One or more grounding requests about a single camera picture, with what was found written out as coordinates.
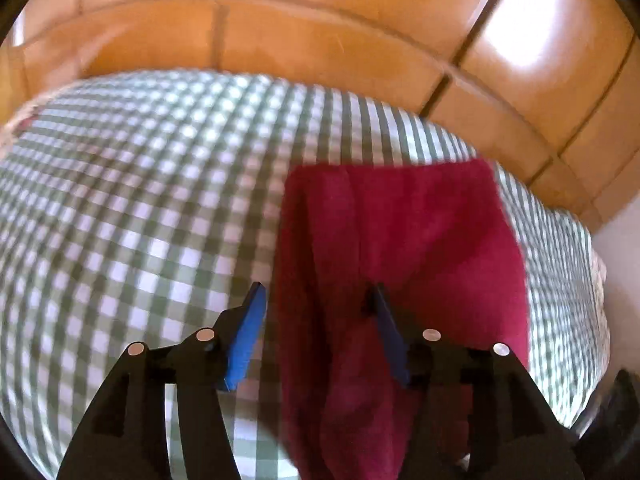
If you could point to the wooden panelled wardrobe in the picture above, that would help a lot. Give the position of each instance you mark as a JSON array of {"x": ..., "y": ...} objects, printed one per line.
[{"x": 320, "y": 25}]

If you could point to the green checkered bed cover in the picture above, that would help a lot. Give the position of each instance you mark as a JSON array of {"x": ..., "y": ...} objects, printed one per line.
[{"x": 135, "y": 200}]

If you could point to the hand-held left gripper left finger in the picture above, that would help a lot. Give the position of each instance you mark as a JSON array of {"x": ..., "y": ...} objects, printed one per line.
[{"x": 245, "y": 337}]

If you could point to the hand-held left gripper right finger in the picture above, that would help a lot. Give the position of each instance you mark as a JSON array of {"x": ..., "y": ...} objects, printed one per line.
[{"x": 392, "y": 340}]

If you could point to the maroon embroidered sweater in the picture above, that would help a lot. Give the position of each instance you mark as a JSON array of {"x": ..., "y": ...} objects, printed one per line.
[{"x": 400, "y": 285}]

